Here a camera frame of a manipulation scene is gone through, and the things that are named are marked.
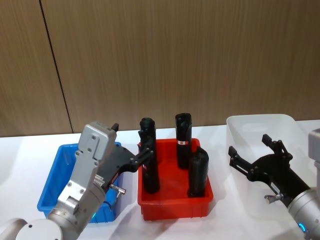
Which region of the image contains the white translucent plastic bin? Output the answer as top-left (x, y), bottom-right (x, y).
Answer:
top-left (225, 113), bottom-right (320, 219)

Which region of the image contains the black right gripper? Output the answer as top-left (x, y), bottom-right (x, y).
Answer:
top-left (227, 133), bottom-right (313, 199)

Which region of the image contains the thin cable with silver plug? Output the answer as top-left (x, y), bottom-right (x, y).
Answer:
top-left (102, 184), bottom-right (128, 208)
top-left (264, 192), bottom-right (294, 205)

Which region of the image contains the red plastic bin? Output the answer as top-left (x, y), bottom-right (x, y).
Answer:
top-left (137, 137), bottom-right (215, 222)

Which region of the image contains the short black cylinder tool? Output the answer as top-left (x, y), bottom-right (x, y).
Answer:
top-left (187, 146), bottom-right (210, 199)

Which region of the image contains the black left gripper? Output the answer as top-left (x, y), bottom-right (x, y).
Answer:
top-left (96, 122), bottom-right (155, 193)

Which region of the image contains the tall black cylinder tool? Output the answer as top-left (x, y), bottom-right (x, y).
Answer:
top-left (139, 117), bottom-right (161, 195)

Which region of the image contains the blue plastic bin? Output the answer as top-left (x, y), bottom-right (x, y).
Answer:
top-left (36, 142), bottom-right (125, 224)

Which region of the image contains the black cylinder with red label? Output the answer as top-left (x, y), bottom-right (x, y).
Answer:
top-left (174, 112), bottom-right (194, 170)

